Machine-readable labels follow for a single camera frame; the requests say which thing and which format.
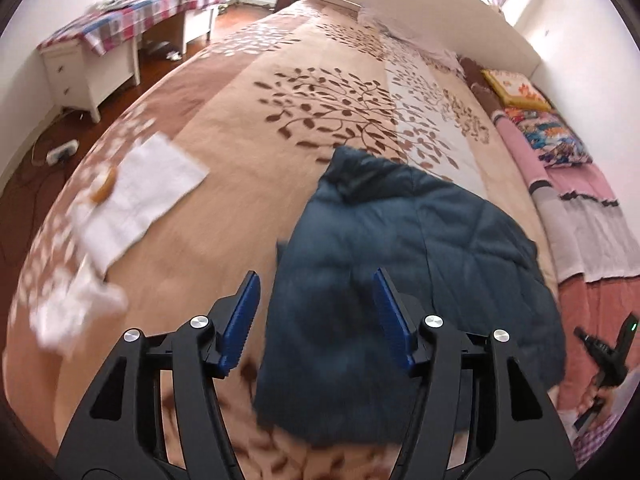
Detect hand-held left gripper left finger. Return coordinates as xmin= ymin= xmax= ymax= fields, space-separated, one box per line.
xmin=55 ymin=270 xmax=263 ymax=480

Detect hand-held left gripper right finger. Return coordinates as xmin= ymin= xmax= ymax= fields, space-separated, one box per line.
xmin=372 ymin=266 xmax=581 ymax=480

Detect dark blue quilted jacket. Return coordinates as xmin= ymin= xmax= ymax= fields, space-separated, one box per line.
xmin=252 ymin=146 xmax=568 ymax=446

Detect person's right hand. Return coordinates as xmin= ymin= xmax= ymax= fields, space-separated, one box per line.
xmin=580 ymin=380 xmax=619 ymax=414

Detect pink plaid pants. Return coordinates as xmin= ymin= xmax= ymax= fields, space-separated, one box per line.
xmin=557 ymin=405 xmax=616 ymax=471

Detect pink striped blanket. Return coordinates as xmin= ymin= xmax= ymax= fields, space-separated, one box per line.
xmin=492 ymin=110 xmax=640 ymax=411

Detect white folded towel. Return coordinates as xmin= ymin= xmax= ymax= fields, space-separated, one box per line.
xmin=70 ymin=132 xmax=210 ymax=276

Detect leaf-print beige bedspread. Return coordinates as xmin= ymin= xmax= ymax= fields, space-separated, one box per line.
xmin=2 ymin=0 xmax=558 ymax=480

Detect colourful cartoon pillow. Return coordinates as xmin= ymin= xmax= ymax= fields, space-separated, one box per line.
xmin=505 ymin=107 xmax=593 ymax=168

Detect white power strip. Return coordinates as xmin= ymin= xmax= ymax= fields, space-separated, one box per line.
xmin=46 ymin=141 xmax=81 ymax=165

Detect yellow cartoon pillow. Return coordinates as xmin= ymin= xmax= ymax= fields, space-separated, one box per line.
xmin=481 ymin=69 xmax=551 ymax=111

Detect brown plush blanket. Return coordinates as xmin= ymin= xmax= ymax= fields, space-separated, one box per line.
xmin=460 ymin=55 xmax=506 ymax=111

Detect white crumpled pillow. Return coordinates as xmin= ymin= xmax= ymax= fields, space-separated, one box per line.
xmin=357 ymin=6 xmax=461 ymax=68

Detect white desk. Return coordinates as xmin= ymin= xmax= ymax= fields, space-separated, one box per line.
xmin=40 ymin=7 xmax=221 ymax=123

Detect white bed headboard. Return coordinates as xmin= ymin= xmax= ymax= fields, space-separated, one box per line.
xmin=302 ymin=0 xmax=543 ymax=78

